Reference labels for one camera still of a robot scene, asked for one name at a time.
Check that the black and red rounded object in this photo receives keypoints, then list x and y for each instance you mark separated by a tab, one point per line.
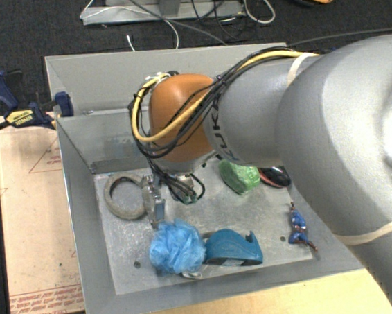
276	179

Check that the green sponge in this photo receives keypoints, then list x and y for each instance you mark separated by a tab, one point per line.
240	177

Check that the brown cardboard board, red print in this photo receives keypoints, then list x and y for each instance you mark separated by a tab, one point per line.
35	218

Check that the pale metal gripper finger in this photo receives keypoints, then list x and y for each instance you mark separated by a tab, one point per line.
149	206
160	209

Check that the blue tape dispenser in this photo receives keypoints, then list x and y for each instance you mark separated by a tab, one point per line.
231	248

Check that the grey metal bin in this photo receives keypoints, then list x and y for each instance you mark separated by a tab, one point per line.
202	215

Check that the blue mesh bath pouf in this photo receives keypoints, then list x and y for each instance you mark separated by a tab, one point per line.
175	245

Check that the blue and red toy figure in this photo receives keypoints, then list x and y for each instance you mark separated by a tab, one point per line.
297	222

